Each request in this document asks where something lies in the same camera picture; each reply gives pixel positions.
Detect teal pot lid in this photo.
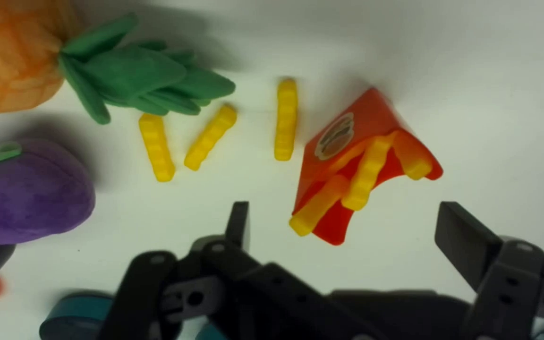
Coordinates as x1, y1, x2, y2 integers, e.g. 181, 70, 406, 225
38, 289, 221, 340

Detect purple plush eggplant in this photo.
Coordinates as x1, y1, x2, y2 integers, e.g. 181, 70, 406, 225
0, 140, 96, 245

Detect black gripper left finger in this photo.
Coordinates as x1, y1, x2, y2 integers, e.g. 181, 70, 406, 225
98, 202, 249, 340

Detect red fries pack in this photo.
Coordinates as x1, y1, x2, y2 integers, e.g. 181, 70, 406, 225
289, 87, 444, 245

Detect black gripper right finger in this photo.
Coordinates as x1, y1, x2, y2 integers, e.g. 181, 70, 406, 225
434, 202, 544, 340

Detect plush pineapple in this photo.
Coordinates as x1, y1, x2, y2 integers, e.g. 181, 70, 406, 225
0, 0, 234, 125

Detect yellow toy fry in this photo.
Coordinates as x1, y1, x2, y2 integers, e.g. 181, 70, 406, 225
138, 113, 176, 181
183, 104, 238, 170
274, 79, 298, 160

